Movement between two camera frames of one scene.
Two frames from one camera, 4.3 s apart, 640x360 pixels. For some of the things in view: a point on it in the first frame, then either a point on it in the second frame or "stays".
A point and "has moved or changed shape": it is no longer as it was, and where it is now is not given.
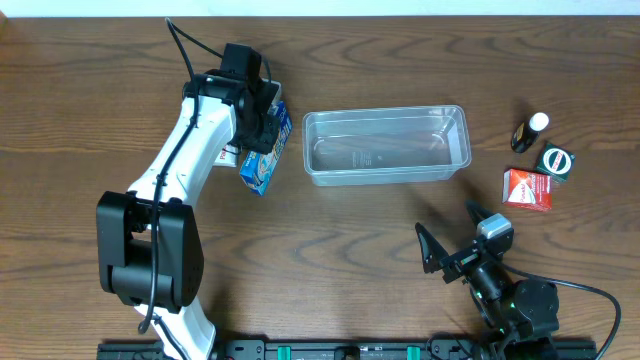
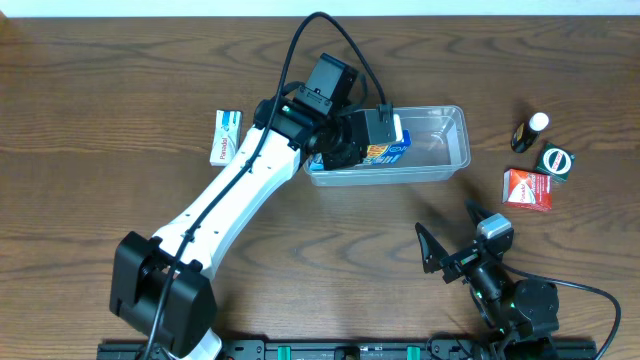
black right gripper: x=461 y=257 stays
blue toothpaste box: x=257 y=169 has moved or changed shape
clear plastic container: x=385 y=145 stays
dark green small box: x=556 y=161 stays
